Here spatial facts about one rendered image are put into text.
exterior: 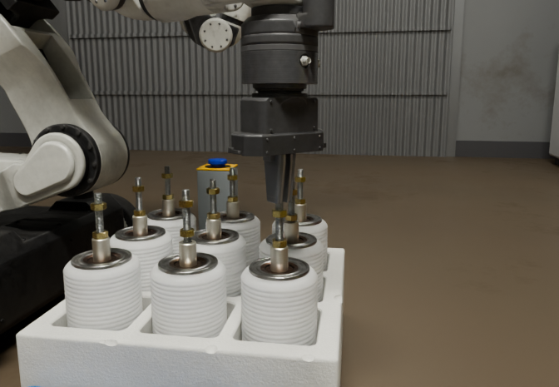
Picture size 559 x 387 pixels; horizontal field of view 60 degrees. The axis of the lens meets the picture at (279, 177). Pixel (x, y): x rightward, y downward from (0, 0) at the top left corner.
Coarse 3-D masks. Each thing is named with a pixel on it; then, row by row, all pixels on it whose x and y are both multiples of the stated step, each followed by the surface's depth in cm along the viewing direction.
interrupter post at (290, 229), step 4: (284, 224) 70; (288, 224) 70; (292, 224) 70; (296, 224) 70; (284, 228) 71; (288, 228) 70; (292, 228) 70; (296, 228) 70; (284, 232) 71; (288, 232) 70; (292, 232) 70; (296, 232) 70; (284, 236) 71; (288, 236) 70; (292, 236) 70; (296, 236) 71; (288, 240) 70; (292, 240) 70; (296, 240) 71
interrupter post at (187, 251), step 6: (192, 240) 62; (180, 246) 61; (186, 246) 60; (192, 246) 61; (180, 252) 61; (186, 252) 60; (192, 252) 61; (180, 258) 61; (186, 258) 60; (192, 258) 61; (180, 264) 61; (186, 264) 61; (192, 264) 61
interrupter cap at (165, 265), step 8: (168, 256) 63; (176, 256) 64; (200, 256) 64; (208, 256) 64; (160, 264) 61; (168, 264) 61; (176, 264) 62; (200, 264) 62; (208, 264) 61; (216, 264) 61; (168, 272) 58; (176, 272) 58; (184, 272) 58; (192, 272) 58; (200, 272) 59
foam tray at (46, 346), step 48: (336, 288) 72; (48, 336) 58; (96, 336) 58; (144, 336) 58; (240, 336) 62; (336, 336) 58; (48, 384) 59; (96, 384) 58; (144, 384) 57; (192, 384) 56; (240, 384) 55; (288, 384) 54; (336, 384) 53
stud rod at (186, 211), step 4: (184, 192) 60; (188, 192) 60; (184, 196) 60; (188, 196) 60; (184, 200) 60; (188, 200) 60; (184, 208) 60; (188, 208) 60; (184, 212) 60; (188, 212) 60; (184, 216) 60; (188, 216) 60; (184, 220) 60; (188, 220) 60; (184, 224) 60; (188, 224) 60; (184, 228) 60; (188, 228) 61; (184, 240) 61; (188, 240) 61
